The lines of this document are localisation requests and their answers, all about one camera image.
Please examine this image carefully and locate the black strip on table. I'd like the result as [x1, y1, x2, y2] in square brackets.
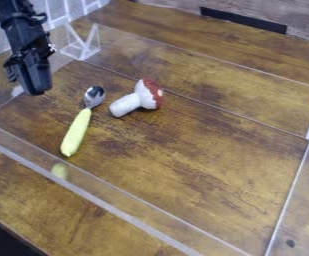
[200, 7, 288, 34]

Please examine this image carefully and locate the clear acrylic enclosure wall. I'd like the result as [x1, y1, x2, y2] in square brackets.
[0, 24, 309, 256]

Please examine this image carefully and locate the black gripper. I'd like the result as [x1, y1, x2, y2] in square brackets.
[0, 13, 56, 96]

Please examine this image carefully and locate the red white toy mushroom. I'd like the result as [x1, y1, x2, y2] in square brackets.
[109, 78, 164, 117]

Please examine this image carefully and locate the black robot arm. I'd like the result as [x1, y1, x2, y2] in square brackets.
[0, 0, 56, 96]

